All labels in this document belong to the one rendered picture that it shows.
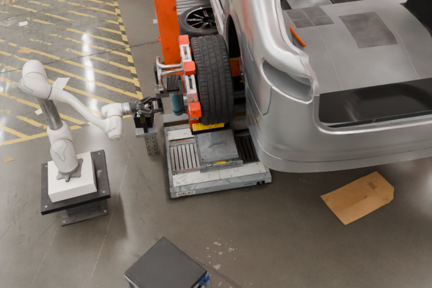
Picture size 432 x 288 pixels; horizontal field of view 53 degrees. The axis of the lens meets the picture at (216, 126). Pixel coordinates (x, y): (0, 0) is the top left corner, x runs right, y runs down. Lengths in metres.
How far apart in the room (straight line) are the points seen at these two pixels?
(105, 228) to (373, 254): 1.99
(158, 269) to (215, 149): 1.20
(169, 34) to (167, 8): 0.23
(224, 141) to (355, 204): 1.16
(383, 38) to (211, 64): 1.32
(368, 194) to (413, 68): 1.03
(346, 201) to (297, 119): 1.43
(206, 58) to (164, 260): 1.35
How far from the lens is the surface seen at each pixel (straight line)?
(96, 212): 3.63
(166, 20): 3.49
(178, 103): 3.46
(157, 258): 2.89
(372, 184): 3.75
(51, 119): 3.31
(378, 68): 3.32
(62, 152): 3.25
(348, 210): 3.54
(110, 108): 3.12
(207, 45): 3.06
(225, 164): 3.58
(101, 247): 3.45
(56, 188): 3.39
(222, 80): 2.95
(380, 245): 3.43
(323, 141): 2.39
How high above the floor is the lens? 2.78
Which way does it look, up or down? 42 degrees down
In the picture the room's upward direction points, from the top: 4 degrees counter-clockwise
